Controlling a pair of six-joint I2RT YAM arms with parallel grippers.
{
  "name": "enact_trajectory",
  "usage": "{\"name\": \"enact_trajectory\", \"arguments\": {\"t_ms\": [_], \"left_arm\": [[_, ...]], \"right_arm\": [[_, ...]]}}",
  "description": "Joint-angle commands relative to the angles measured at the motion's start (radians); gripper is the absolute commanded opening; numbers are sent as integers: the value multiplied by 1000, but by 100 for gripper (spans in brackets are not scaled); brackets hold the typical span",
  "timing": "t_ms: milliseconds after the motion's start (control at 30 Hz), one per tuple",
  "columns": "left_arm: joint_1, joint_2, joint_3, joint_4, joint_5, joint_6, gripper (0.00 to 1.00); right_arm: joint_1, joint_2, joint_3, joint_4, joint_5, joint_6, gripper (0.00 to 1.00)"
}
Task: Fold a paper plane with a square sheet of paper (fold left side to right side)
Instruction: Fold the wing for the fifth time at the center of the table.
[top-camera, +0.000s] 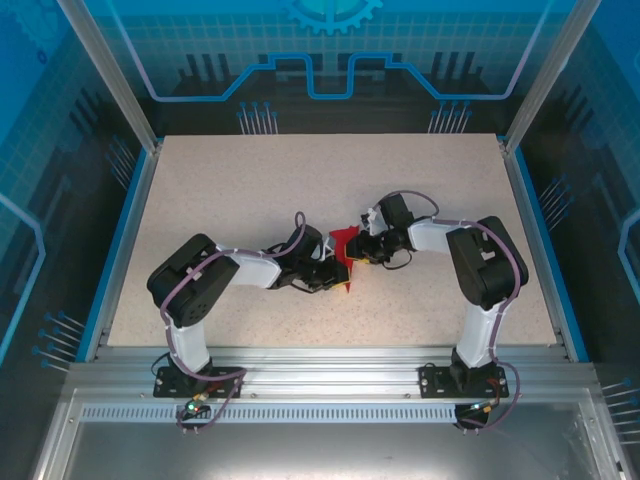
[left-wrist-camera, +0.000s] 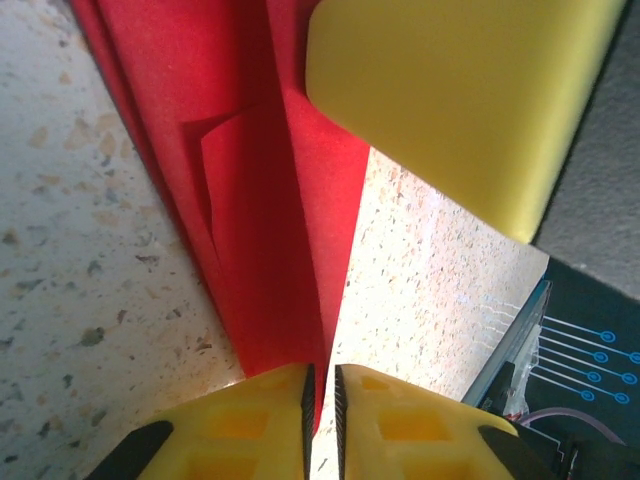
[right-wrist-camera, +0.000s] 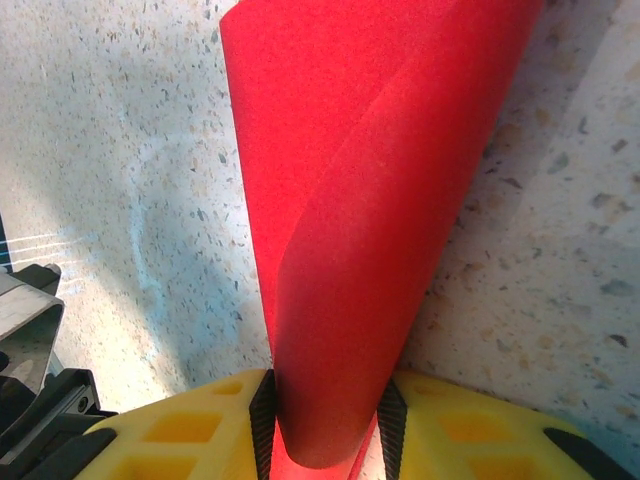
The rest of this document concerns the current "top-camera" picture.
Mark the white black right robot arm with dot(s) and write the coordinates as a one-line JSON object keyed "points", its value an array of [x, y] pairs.
{"points": [[485, 265]]}

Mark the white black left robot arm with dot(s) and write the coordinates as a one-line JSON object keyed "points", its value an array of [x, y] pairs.
{"points": [[192, 285]]}

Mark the steel sheet panel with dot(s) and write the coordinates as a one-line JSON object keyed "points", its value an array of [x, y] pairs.
{"points": [[325, 450]]}

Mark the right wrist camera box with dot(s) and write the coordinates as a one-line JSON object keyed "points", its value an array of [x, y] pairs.
{"points": [[372, 221]]}

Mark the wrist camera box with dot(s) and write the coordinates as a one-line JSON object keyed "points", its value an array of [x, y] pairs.
{"points": [[372, 221], [328, 249]]}

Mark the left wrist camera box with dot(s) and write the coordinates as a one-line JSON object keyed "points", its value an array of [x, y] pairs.
{"points": [[328, 249]]}

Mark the wide aluminium mounting rail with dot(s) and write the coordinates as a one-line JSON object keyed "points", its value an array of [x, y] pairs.
{"points": [[325, 370]]}

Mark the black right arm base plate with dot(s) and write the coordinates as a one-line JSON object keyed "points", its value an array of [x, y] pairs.
{"points": [[435, 382]]}

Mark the aluminium table side rail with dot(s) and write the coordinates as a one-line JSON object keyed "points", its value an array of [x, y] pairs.
{"points": [[142, 200], [522, 200]]}

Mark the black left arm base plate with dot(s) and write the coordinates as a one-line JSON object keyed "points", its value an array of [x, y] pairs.
{"points": [[167, 382]]}

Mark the aluminium frame post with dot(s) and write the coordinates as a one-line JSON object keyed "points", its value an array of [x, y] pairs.
{"points": [[545, 75], [115, 85]]}

